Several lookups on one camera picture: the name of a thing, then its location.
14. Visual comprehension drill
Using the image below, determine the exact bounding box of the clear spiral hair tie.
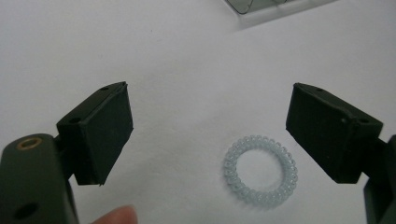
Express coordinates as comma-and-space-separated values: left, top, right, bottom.
222, 134, 299, 208

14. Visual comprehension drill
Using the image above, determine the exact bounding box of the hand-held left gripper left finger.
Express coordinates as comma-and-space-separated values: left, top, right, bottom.
0, 81, 134, 224

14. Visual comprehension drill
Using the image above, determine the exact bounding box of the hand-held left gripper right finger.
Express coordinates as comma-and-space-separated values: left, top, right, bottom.
285, 82, 396, 224

